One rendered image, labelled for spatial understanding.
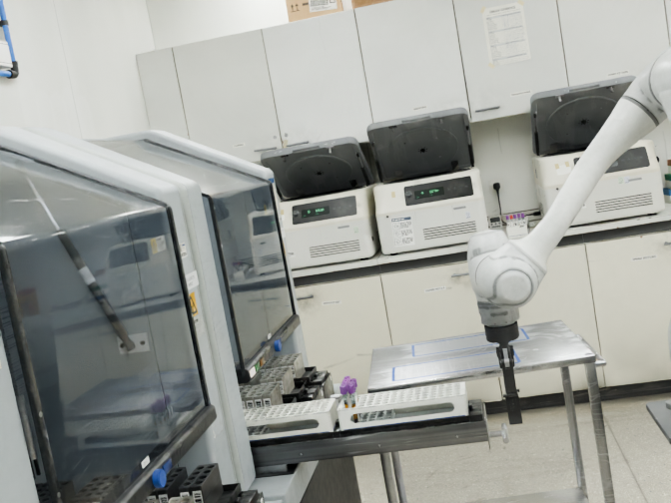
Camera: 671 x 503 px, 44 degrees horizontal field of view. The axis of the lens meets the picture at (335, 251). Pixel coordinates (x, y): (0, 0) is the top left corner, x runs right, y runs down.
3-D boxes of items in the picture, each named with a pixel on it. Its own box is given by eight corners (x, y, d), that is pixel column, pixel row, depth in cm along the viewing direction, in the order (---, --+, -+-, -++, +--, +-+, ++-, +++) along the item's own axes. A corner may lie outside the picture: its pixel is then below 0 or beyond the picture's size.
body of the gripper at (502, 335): (483, 320, 191) (489, 359, 192) (484, 328, 183) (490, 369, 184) (515, 315, 190) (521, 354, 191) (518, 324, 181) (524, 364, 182)
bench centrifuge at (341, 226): (271, 274, 432) (248, 154, 425) (298, 257, 492) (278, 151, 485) (374, 259, 420) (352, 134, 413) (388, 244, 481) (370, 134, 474)
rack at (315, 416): (212, 451, 196) (207, 426, 195) (224, 436, 206) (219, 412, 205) (334, 436, 191) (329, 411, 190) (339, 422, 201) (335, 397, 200)
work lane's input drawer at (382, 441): (201, 483, 195) (194, 446, 194) (218, 460, 209) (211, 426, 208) (510, 448, 183) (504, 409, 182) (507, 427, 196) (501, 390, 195)
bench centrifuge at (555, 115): (550, 232, 406) (529, 92, 399) (539, 220, 467) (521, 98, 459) (668, 214, 396) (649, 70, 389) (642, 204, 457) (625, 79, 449)
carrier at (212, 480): (214, 491, 165) (209, 463, 165) (224, 490, 165) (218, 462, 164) (196, 518, 154) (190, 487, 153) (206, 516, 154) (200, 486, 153)
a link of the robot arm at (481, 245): (469, 297, 191) (478, 307, 178) (458, 232, 189) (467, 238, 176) (515, 289, 191) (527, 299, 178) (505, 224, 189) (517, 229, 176)
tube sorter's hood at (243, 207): (46, 409, 198) (-11, 149, 192) (142, 347, 258) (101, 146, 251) (250, 382, 190) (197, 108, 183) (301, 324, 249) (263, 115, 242)
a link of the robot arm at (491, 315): (476, 304, 182) (480, 330, 183) (518, 298, 180) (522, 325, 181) (475, 296, 191) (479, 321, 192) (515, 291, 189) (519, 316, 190)
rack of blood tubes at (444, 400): (340, 436, 190) (335, 410, 190) (346, 421, 200) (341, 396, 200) (469, 420, 185) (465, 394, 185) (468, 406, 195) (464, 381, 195)
